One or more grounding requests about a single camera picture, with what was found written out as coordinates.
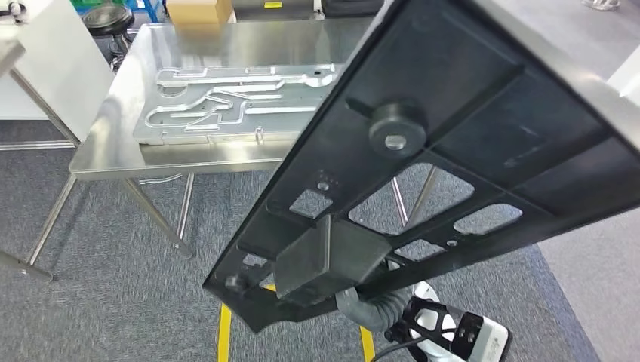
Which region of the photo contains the white floor cable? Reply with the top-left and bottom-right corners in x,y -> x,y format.
139,173 -> 183,186

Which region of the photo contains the stainless steel side table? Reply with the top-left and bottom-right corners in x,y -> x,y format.
0,39 -> 84,284

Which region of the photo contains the brown cardboard box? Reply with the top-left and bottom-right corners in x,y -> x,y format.
165,0 -> 235,25

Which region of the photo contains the stainless steel workbench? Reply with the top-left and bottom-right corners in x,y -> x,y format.
69,17 -> 441,261

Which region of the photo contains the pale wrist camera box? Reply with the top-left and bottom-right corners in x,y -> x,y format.
450,311 -> 511,362

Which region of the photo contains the white booth panel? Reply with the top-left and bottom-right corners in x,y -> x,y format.
607,44 -> 640,106

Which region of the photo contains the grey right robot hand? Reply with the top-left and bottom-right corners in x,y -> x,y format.
334,288 -> 360,322

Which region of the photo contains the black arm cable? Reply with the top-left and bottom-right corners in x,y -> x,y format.
370,336 -> 426,362

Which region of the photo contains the black round stool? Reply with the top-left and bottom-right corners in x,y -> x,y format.
82,4 -> 136,56

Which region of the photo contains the black plastic plate frame part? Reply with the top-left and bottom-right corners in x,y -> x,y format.
202,0 -> 640,333

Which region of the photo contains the green plastic crate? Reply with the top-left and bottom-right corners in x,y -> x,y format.
69,0 -> 128,11

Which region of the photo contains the white cabinet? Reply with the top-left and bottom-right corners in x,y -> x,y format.
0,0 -> 116,143

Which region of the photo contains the grey metal fixture plate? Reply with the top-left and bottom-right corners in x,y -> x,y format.
132,62 -> 346,147

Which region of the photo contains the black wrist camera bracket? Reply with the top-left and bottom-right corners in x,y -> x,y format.
399,297 -> 463,345

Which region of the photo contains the yellow floor tape square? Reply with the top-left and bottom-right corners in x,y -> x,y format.
217,284 -> 377,362

